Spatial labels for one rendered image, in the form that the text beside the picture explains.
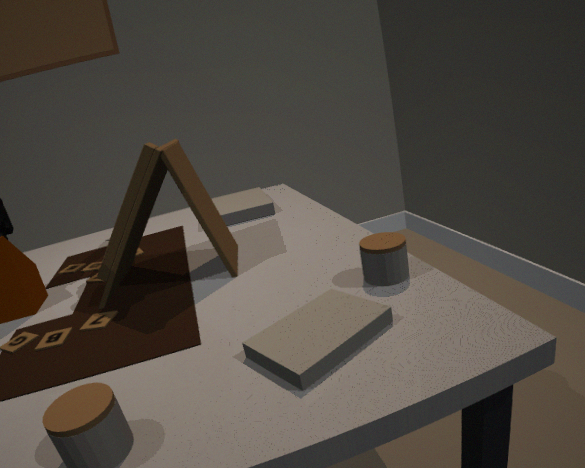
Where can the grey cylindrical container with tan lid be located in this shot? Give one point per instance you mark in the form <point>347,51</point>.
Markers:
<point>88,428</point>
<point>384,259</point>

